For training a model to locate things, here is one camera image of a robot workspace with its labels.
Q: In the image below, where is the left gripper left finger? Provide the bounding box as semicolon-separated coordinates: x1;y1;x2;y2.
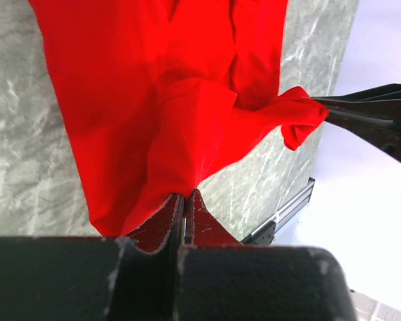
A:
0;195;185;320

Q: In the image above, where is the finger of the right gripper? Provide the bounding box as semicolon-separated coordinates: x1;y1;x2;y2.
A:
327;111;401;163
315;84;401;121

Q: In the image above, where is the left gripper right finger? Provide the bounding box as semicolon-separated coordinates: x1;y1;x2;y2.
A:
177;191;356;320

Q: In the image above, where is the aluminium rail frame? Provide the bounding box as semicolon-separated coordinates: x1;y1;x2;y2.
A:
241;177;315;246

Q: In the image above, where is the red t shirt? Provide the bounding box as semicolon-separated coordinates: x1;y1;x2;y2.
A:
31;1;328;237

